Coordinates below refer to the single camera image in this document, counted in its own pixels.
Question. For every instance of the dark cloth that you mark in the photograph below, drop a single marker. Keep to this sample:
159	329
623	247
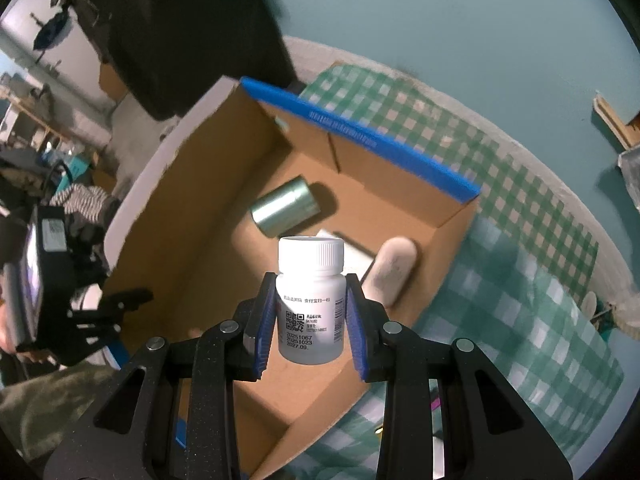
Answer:
190	35

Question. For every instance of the white square box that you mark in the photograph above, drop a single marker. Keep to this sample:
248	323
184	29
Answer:
357	260

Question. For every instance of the dark hanging bag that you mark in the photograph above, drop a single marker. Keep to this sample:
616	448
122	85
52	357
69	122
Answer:
50	30

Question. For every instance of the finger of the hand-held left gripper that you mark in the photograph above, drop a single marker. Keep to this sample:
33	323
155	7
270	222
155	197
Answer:
127	297
95	325

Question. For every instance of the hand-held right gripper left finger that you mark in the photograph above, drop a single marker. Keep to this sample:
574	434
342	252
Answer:
262	330

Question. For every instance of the blue-edged cardboard box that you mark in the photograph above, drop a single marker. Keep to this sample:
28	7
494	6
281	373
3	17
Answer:
210	280

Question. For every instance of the cardboard strip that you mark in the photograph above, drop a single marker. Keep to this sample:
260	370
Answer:
615	120

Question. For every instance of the olive green pants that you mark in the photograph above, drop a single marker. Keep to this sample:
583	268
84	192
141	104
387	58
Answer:
45	410

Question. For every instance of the green tin can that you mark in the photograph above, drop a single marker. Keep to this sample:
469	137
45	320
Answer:
282	207

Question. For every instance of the white pill bottle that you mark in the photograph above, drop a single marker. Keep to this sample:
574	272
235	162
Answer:
310	300

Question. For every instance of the green checkered tablecloth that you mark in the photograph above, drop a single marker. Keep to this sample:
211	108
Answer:
525	320

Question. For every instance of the white oval case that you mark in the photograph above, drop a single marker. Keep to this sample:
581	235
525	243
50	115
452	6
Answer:
392	270

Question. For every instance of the person's left hand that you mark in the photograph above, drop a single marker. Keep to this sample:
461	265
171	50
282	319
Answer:
5	335

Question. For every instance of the silver foil sheet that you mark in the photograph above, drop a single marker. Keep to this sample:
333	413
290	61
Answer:
632	175

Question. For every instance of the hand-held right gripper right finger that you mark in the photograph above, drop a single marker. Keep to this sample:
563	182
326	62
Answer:
357	330

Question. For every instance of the striped cloth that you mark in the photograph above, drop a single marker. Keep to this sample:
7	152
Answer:
85	205

